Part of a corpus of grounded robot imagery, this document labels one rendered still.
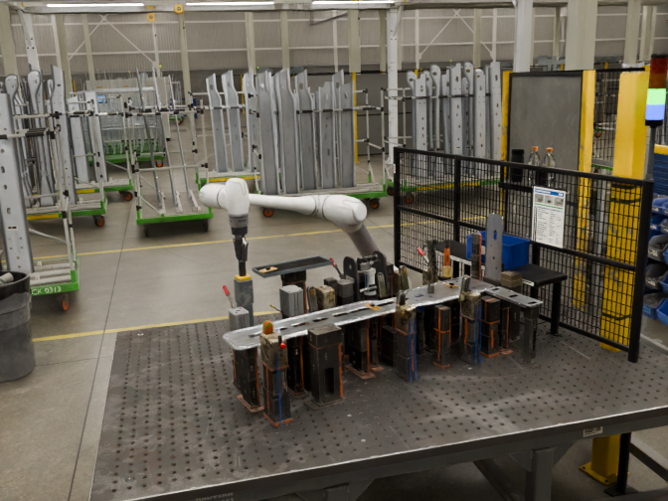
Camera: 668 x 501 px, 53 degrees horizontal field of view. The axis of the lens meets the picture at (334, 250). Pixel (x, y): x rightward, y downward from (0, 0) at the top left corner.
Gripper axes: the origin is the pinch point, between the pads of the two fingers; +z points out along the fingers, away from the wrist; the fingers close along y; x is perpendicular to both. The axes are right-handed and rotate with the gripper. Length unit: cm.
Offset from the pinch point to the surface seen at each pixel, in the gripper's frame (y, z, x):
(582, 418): 120, 49, 90
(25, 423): -146, 119, -92
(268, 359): 55, 21, -14
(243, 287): 3.5, 8.0, -1.7
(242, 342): 37.6, 19.2, -17.4
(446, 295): 41, 19, 86
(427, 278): 19, 18, 93
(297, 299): 21.5, 12.4, 16.8
